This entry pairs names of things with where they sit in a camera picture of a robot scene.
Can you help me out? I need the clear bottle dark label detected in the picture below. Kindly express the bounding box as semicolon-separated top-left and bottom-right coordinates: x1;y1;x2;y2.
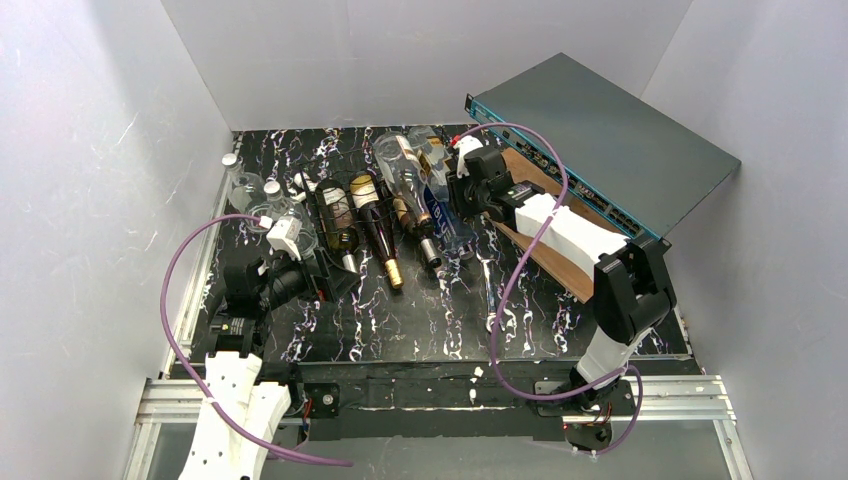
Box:
263;181;318;261

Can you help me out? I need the clear bottle red label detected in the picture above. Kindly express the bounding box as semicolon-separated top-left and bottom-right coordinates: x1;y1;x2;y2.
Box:
221;153;269;218

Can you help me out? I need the clear bottle gold label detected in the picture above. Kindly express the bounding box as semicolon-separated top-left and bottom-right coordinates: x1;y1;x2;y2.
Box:
407;125;450;197

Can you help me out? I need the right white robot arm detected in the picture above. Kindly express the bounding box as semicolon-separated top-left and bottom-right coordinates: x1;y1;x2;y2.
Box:
447;137;677;409

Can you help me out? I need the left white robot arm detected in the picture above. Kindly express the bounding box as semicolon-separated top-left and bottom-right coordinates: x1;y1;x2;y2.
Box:
180;249;360;479

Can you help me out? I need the blue label clear bottle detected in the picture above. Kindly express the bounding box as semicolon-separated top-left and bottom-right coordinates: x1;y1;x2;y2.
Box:
424;187;476;260

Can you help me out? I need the dark wine bottle silver cap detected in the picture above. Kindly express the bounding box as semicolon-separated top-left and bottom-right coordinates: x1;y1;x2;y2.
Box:
316;178;360;273

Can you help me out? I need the clear bottle brown neck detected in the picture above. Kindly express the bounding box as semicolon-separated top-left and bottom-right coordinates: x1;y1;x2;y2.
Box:
373;131;431;215

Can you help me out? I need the dark wine bottle gold cap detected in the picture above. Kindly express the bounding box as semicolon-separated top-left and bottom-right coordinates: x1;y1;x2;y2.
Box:
350;174;404;289

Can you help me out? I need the silver combination wrench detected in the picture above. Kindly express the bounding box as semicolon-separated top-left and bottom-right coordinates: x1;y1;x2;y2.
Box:
480;259;498;334

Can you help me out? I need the brown wooden board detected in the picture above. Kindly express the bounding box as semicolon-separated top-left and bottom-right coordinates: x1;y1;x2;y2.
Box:
465;146;629;302

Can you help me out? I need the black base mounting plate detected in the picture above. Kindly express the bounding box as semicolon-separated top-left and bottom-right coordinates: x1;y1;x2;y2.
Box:
218;357;677;442

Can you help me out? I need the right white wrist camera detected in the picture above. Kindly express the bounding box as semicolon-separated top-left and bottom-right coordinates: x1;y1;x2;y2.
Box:
452;135;483;178

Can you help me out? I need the black wire wine rack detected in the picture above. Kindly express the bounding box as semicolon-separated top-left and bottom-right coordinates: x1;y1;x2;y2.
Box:
288;125;475;256

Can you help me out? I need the teal network switch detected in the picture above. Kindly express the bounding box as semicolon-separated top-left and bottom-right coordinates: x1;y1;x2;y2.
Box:
465;53;741;240

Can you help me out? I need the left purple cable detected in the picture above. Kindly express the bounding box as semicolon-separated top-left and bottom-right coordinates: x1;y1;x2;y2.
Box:
160;213;356;469

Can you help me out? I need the purple cable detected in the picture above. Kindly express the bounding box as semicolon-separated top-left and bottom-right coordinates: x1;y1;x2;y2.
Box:
160;213;356;469
457;121;645;458

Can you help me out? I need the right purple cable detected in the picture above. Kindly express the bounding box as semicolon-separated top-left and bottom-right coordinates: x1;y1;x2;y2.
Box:
457;121;645;458

